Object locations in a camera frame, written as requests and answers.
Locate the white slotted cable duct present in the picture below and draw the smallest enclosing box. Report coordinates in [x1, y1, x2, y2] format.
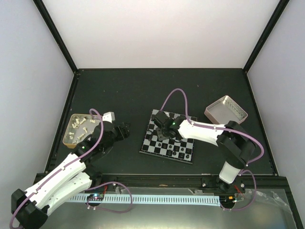
[68, 193, 220, 207]

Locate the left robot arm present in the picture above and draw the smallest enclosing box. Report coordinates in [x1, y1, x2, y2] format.
[11, 121, 130, 229]

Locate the gold tin with white pieces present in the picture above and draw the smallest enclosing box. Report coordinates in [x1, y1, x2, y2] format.
[62, 114, 100, 149]

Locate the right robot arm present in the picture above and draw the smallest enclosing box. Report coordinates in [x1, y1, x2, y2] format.
[152, 115, 256, 192]

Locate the black and white chessboard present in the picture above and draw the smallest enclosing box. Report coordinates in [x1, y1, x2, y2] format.
[140, 120, 194, 164]

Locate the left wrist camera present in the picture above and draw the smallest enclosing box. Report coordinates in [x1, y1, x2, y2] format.
[102, 112, 115, 123]

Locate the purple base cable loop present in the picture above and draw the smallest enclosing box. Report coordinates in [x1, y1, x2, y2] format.
[86, 181, 133, 213]

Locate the pink metal tin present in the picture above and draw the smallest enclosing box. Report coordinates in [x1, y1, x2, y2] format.
[204, 95, 248, 124]

